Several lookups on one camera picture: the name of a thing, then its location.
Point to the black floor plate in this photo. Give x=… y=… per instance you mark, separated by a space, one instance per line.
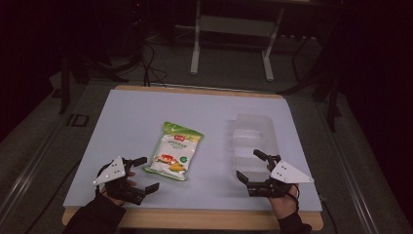
x=78 y=120

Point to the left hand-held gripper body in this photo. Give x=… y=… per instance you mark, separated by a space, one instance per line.
x=110 y=172

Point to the wooden table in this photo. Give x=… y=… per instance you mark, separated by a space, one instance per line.
x=195 y=221

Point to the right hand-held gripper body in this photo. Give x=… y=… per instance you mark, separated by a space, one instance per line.
x=287 y=174

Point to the clear plastic container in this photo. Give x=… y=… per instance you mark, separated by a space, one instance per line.
x=251 y=136

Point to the person's right hand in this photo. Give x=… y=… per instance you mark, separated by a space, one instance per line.
x=284 y=206

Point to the dark metal stand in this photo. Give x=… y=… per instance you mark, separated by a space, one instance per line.
x=331 y=107
x=65 y=87

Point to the person's left hand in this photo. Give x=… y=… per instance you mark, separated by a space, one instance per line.
x=116 y=201

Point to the pale grey table mat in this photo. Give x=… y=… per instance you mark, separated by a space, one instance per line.
x=130 y=130

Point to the metal floor rail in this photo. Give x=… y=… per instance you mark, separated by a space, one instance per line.
x=29 y=169
x=354 y=182

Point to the white and green snack bag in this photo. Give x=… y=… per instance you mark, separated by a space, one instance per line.
x=172 y=152

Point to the white metal stand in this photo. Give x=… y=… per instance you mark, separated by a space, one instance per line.
x=195 y=48

